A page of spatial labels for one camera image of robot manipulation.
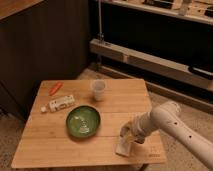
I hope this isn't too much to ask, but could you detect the black object on shelf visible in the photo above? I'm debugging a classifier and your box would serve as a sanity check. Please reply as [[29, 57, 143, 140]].
[[188, 66, 213, 80]]

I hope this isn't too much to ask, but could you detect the wooden shelf unit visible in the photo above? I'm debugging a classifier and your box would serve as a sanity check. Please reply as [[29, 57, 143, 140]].
[[89, 0, 213, 113]]

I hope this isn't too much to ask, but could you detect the white plastic bottle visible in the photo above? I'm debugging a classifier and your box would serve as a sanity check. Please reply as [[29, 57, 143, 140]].
[[41, 95, 75, 113]]

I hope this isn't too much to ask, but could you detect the metal pole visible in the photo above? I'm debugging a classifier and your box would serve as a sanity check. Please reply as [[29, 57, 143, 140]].
[[97, 0, 104, 42]]

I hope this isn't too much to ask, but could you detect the clear plastic cup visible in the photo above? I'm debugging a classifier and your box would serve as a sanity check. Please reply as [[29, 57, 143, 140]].
[[91, 79, 106, 101]]

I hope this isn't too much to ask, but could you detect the green plate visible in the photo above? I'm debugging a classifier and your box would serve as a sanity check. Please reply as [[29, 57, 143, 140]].
[[66, 105, 101, 139]]

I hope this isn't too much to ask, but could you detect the wooden table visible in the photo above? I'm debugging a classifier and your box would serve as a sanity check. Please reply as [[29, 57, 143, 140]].
[[11, 79, 166, 169]]

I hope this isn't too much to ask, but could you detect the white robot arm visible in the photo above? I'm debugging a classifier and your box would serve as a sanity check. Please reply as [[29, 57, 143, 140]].
[[116, 101, 213, 171]]

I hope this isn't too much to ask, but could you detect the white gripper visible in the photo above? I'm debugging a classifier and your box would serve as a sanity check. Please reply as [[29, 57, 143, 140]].
[[120, 116, 145, 144]]

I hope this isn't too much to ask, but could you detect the orange carrot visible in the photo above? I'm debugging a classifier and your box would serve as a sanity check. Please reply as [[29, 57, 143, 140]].
[[48, 82, 63, 96]]

